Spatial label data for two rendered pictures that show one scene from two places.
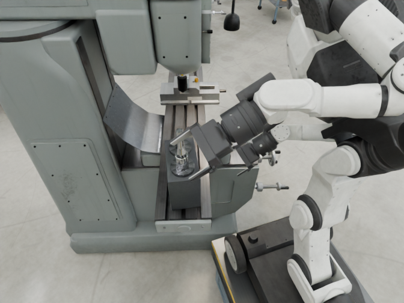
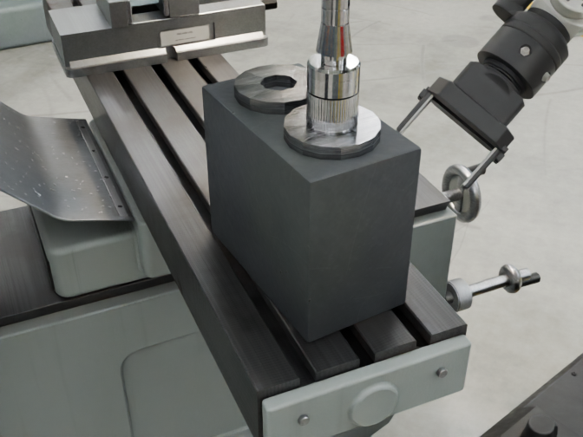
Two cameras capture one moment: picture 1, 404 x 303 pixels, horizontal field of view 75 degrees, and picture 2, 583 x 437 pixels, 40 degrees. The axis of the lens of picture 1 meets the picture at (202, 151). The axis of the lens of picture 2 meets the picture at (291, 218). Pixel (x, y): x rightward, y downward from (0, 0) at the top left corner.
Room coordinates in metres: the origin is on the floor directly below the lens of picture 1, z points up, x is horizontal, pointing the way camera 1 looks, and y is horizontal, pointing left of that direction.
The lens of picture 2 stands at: (0.04, 0.35, 1.53)
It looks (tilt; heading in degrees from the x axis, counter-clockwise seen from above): 35 degrees down; 338
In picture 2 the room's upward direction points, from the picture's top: straight up
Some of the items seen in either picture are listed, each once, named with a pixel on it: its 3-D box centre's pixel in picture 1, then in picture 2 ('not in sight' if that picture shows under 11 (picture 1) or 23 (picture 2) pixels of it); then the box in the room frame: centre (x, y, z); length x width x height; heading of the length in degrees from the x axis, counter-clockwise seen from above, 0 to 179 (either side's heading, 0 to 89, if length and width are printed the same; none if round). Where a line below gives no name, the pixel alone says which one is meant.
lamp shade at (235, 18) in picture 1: (232, 20); not in sight; (1.22, -0.13, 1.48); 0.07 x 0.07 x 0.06
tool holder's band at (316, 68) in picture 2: (181, 155); (333, 66); (0.63, 0.07, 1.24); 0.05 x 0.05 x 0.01
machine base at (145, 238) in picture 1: (158, 209); not in sight; (1.10, 0.34, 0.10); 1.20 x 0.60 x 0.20; 92
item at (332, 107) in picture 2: (181, 160); (332, 97); (0.63, 0.07, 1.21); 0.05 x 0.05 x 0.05
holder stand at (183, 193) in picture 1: (182, 172); (304, 189); (0.68, 0.08, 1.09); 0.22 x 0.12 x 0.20; 8
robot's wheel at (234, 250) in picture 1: (234, 253); not in sight; (0.59, -0.18, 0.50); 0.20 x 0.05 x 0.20; 19
